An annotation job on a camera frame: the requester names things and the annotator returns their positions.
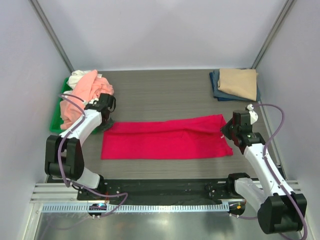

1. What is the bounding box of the magenta t shirt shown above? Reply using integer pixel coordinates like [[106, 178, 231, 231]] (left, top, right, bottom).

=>
[[101, 114, 233, 160]]

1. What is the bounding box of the green plastic bin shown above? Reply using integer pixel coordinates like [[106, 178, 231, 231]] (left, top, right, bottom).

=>
[[48, 76, 100, 135]]

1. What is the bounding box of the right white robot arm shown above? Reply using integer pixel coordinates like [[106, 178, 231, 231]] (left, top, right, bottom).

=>
[[221, 107, 308, 239]]

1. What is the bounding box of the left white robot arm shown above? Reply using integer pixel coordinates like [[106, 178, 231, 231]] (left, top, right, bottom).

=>
[[44, 93, 116, 200]]

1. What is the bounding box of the salmon pink t shirt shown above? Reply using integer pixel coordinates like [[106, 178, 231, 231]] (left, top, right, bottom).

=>
[[59, 69, 114, 130]]

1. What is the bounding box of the folded blue t shirt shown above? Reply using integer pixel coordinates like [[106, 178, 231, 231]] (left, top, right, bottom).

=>
[[209, 69, 261, 102]]

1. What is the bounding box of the white t shirt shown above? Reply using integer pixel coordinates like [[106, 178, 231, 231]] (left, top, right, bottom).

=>
[[63, 70, 109, 100]]

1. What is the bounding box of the folded beige t shirt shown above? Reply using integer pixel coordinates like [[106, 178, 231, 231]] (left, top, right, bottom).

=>
[[218, 68, 258, 101]]

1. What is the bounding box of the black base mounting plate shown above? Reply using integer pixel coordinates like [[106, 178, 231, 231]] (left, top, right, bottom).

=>
[[77, 177, 256, 207]]

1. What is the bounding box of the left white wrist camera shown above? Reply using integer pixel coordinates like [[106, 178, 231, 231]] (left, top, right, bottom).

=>
[[83, 98, 99, 106]]

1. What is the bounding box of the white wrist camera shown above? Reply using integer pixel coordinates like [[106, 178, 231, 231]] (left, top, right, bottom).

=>
[[83, 98, 99, 106], [246, 104, 259, 125]]

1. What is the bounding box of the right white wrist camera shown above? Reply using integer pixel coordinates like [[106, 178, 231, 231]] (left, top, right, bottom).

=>
[[246, 104, 259, 125]]

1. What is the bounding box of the left aluminium frame post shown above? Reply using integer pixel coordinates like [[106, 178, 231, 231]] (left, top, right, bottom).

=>
[[29, 0, 75, 73]]

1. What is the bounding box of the aluminium frame post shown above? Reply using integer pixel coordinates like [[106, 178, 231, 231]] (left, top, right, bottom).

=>
[[251, 0, 297, 69], [29, 0, 75, 73]]

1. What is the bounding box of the white slotted cable duct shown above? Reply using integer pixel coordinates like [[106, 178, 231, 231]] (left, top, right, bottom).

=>
[[41, 202, 229, 214]]

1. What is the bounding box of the right aluminium frame post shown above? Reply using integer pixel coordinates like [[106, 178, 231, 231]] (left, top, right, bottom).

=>
[[251, 0, 297, 69]]

